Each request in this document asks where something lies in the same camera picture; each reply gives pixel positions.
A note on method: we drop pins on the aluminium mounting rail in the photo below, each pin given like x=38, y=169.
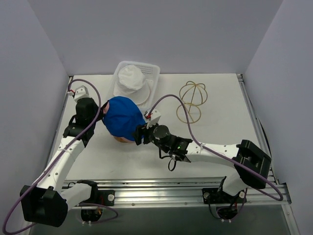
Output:
x=159, y=193

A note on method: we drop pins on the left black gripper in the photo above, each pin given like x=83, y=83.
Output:
x=97, y=113

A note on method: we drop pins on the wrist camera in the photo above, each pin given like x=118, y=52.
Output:
x=152, y=117
x=79, y=93

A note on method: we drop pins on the pink baseball cap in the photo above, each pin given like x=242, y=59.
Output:
x=106, y=107

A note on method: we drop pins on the white bucket hat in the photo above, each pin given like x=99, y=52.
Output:
x=131, y=83

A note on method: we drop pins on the blue baseball cap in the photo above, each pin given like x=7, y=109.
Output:
x=122, y=117

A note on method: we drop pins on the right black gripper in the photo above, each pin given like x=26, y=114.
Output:
x=140, y=134

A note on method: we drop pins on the wooden hat stand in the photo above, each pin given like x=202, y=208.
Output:
x=120, y=139

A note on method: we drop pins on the white plastic basket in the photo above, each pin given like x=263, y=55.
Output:
x=152, y=75

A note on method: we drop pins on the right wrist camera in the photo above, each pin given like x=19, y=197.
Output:
x=152, y=117

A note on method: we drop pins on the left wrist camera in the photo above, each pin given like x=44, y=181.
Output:
x=79, y=93

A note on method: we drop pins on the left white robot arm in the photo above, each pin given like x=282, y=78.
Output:
x=44, y=202

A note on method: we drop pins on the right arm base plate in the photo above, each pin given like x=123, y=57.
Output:
x=216, y=196

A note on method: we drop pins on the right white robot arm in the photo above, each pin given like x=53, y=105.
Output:
x=249, y=161

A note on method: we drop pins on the gold wire hat stand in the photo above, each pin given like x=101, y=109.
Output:
x=193, y=95

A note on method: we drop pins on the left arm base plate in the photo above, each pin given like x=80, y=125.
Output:
x=105, y=197

